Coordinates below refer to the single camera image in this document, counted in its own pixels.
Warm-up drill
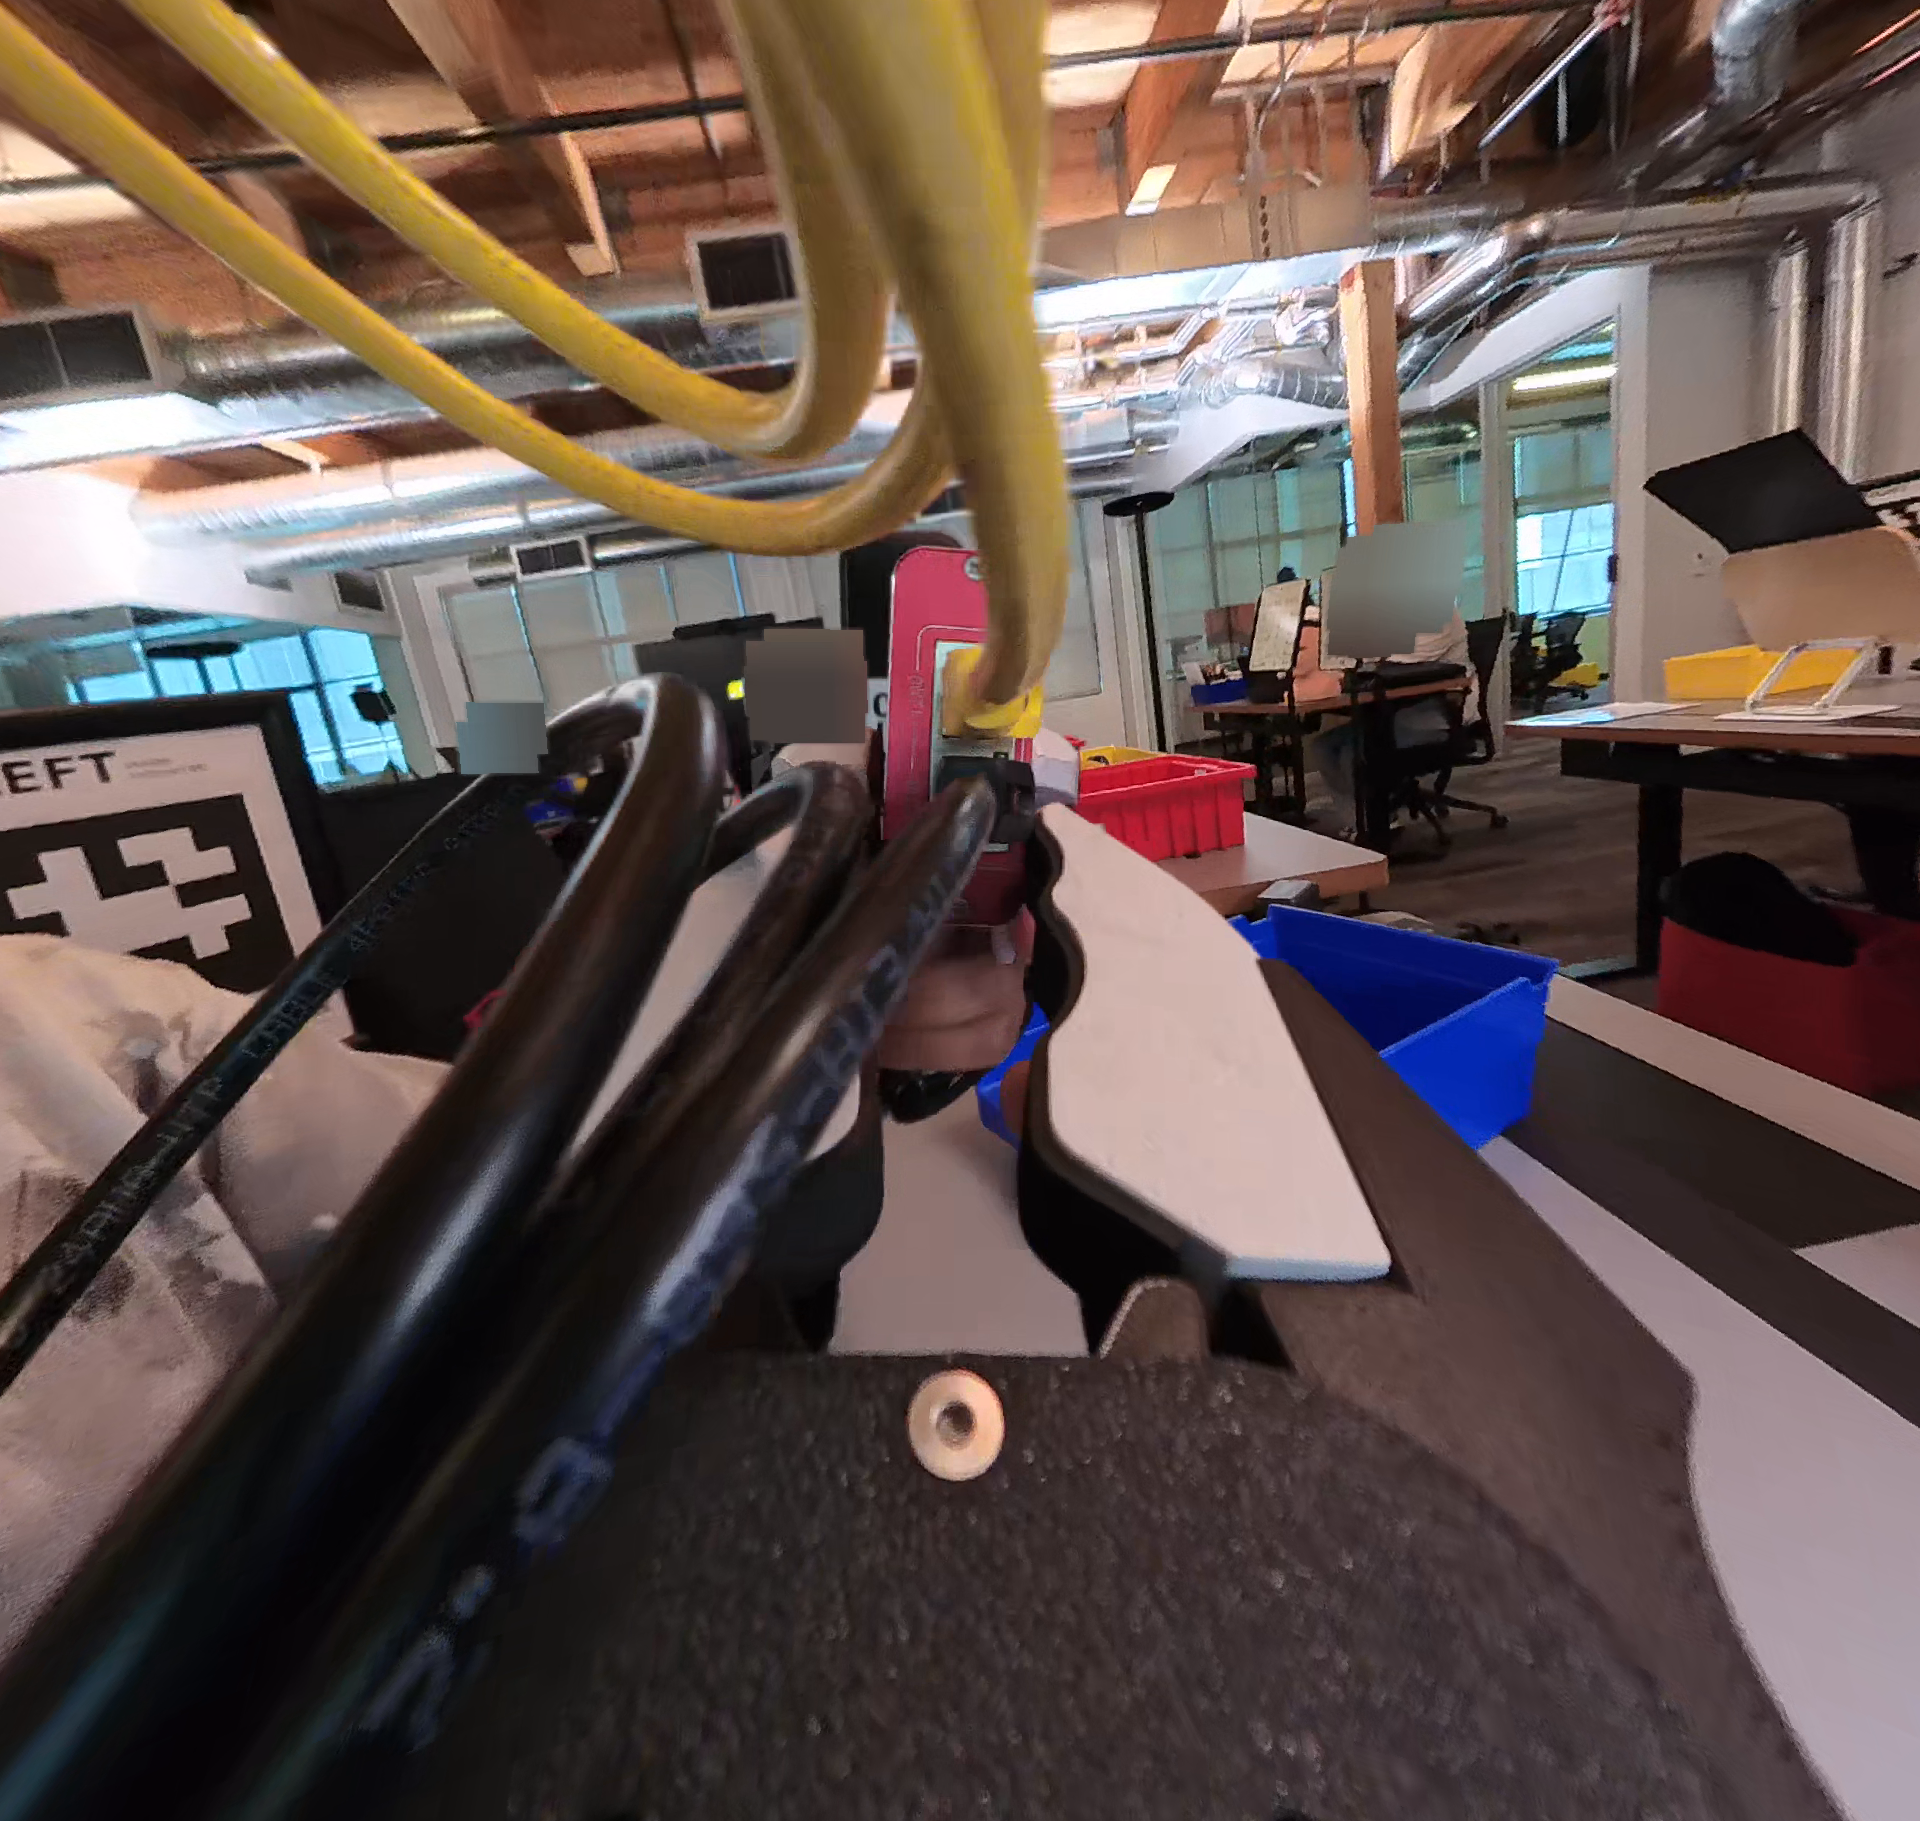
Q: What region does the blue plastic bin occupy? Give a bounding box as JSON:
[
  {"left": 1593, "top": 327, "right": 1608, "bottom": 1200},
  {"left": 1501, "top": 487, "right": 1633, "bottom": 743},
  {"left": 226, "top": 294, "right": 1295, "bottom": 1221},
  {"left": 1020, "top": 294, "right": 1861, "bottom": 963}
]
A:
[{"left": 975, "top": 902, "right": 1561, "bottom": 1151}]

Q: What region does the person's left hand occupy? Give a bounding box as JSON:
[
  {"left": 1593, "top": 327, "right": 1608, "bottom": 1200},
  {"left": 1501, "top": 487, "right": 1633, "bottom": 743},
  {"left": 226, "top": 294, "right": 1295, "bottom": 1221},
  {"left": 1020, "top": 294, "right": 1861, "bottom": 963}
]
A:
[{"left": 873, "top": 908, "right": 1040, "bottom": 1076}]

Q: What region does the red plastic crate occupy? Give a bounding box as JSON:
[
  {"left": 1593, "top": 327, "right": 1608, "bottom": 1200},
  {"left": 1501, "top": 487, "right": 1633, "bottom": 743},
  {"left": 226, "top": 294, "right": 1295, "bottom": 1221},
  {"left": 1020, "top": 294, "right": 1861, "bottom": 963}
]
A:
[{"left": 1071, "top": 745, "right": 1260, "bottom": 863}]

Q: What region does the black floor lamp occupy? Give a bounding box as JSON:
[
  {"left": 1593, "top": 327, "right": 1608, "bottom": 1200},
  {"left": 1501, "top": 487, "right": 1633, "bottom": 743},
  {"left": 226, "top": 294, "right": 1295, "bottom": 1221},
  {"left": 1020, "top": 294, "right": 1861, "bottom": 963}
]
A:
[{"left": 1102, "top": 489, "right": 1173, "bottom": 761}]

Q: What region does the wooden desk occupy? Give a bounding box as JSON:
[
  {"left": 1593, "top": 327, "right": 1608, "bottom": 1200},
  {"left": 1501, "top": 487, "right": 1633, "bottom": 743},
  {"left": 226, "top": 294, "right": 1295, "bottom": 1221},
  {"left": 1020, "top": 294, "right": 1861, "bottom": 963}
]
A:
[{"left": 1503, "top": 700, "right": 1920, "bottom": 983}]

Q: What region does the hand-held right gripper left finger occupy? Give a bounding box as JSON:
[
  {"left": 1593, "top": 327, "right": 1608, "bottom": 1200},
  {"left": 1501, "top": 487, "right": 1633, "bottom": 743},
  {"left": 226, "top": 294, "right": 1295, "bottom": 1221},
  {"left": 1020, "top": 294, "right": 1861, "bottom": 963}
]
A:
[{"left": 570, "top": 831, "right": 888, "bottom": 1349}]

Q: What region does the yellow ethernet cable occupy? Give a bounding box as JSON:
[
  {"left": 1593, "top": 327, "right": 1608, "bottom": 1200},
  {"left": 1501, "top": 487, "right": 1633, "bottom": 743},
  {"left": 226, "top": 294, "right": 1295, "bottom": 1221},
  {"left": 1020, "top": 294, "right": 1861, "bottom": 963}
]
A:
[{"left": 0, "top": 0, "right": 1073, "bottom": 735}]

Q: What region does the red storage box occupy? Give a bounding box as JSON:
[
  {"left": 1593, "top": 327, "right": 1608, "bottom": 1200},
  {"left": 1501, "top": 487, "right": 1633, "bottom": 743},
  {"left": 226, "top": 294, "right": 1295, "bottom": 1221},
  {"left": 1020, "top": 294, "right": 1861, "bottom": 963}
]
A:
[{"left": 1653, "top": 853, "right": 1920, "bottom": 1100}]

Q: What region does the red ethernet adapter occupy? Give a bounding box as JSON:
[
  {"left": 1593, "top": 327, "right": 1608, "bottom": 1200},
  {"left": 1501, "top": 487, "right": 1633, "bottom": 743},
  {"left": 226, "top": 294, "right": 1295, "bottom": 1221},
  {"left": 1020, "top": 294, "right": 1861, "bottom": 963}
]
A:
[{"left": 882, "top": 546, "right": 1040, "bottom": 930}]

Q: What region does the framed tag sign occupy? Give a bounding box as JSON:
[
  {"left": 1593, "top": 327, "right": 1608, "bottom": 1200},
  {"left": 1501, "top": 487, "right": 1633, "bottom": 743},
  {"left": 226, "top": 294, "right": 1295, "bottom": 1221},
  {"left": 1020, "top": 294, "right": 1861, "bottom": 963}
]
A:
[{"left": 0, "top": 691, "right": 344, "bottom": 998}]

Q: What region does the black ethernet cable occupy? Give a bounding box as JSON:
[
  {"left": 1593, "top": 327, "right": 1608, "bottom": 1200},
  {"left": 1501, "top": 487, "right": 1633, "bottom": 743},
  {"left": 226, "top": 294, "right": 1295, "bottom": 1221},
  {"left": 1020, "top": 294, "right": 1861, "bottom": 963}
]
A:
[{"left": 0, "top": 673, "right": 1040, "bottom": 1821}]

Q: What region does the yellow plastic tray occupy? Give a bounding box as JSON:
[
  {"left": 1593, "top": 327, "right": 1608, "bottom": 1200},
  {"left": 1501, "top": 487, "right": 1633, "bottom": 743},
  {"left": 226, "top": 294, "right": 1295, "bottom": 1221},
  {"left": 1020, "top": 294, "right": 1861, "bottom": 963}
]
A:
[{"left": 1663, "top": 643, "right": 1823, "bottom": 703}]

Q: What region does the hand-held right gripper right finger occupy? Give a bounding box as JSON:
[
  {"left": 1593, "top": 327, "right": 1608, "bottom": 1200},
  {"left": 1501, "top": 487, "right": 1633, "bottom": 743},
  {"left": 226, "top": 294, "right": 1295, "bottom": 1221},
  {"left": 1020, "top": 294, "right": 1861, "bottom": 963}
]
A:
[{"left": 1020, "top": 801, "right": 1396, "bottom": 1349}]

